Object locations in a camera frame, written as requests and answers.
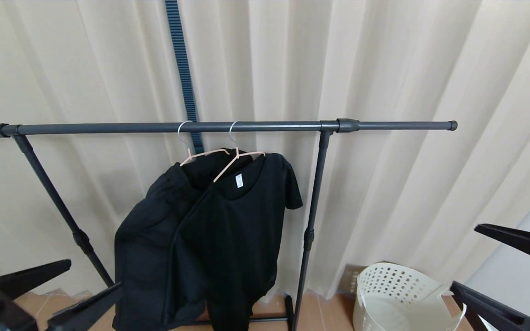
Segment black shorts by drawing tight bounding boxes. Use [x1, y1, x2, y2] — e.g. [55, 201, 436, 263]
[112, 148, 243, 331]

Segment black garment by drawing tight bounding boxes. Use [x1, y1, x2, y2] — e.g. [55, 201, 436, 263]
[172, 152, 304, 331]

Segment pink clothes hanger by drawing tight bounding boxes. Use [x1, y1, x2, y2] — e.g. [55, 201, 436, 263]
[213, 120, 267, 184]
[177, 120, 231, 167]

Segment white laundry basket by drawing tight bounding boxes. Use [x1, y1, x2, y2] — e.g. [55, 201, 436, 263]
[351, 262, 468, 331]

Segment black clothes rack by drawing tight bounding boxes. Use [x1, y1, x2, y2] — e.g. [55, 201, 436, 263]
[0, 119, 458, 331]

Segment white curtain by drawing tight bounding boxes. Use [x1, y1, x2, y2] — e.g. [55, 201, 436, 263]
[0, 0, 199, 296]
[180, 0, 530, 300]

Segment window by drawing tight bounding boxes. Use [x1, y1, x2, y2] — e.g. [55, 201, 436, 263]
[164, 0, 205, 155]

